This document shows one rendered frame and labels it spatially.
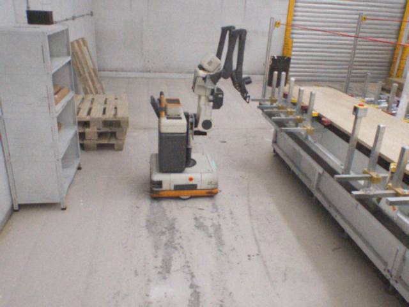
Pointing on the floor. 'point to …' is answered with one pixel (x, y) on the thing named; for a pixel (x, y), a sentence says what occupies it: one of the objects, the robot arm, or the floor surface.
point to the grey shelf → (37, 113)
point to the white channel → (404, 100)
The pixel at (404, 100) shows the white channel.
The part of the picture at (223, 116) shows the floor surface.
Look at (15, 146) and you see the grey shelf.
